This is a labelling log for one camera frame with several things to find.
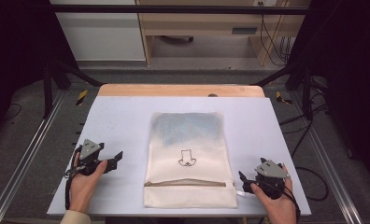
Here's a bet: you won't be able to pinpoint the black horizontal frame bar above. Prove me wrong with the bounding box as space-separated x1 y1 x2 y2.
49 4 312 15

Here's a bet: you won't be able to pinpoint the light wooden table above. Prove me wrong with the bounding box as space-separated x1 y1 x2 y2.
97 83 265 98

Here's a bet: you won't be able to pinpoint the thin black floor cable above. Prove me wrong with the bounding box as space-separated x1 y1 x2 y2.
1 102 22 123

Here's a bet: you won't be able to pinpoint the yellow-handled tool right floor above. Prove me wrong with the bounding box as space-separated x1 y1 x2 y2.
275 91 293 105

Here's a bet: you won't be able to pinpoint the dark curtain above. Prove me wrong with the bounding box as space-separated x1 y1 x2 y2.
286 0 370 188
0 0 78 148

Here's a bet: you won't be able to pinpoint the yellow-handled tool left floor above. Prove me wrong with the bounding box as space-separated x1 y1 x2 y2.
75 89 90 106

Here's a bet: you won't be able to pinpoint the grey desk drawer handle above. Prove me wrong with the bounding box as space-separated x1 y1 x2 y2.
231 27 259 35

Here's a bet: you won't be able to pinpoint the black gripper wrist strap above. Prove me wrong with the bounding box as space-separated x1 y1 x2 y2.
64 146 82 211
281 184 301 224

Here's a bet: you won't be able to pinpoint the person's right hand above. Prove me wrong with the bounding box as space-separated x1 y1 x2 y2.
250 163 298 224

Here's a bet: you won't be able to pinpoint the white cabinet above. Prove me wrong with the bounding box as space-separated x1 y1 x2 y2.
49 0 147 62

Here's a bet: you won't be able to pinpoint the white foam board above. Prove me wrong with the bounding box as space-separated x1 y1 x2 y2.
47 95 312 217

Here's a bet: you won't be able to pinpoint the person's left hand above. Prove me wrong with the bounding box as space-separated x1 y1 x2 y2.
68 152 108 215

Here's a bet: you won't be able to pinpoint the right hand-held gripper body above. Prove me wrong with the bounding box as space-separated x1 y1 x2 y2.
253 157 292 201

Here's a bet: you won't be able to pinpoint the black metal stand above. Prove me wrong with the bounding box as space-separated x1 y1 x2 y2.
251 59 315 121
42 58 104 119

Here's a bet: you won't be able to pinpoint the black hanging desk cables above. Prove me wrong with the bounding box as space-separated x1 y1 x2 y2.
257 1 292 67

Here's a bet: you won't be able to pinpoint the cream mesh zipper laundry bag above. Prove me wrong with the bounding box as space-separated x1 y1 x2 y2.
143 111 247 209

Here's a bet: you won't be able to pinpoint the aluminium floor rail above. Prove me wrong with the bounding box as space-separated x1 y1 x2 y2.
0 90 66 224
289 91 364 224

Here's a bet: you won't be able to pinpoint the yellow-handled tool floor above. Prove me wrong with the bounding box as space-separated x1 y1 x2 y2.
275 91 293 105
75 89 90 106

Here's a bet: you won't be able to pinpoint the light wooden desk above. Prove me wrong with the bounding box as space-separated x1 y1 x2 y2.
135 0 312 67

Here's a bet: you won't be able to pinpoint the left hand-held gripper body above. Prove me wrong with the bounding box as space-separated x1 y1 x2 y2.
75 138 106 176

